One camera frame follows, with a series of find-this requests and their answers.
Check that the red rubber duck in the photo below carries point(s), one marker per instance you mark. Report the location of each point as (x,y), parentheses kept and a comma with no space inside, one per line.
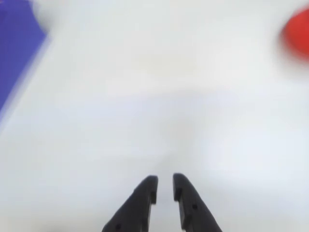
(298,33)

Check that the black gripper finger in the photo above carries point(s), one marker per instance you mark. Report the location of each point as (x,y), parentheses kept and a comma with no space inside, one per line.
(137,207)
(193,207)

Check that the blue plastic box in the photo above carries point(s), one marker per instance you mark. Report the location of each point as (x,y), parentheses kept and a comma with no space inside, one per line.
(14,48)

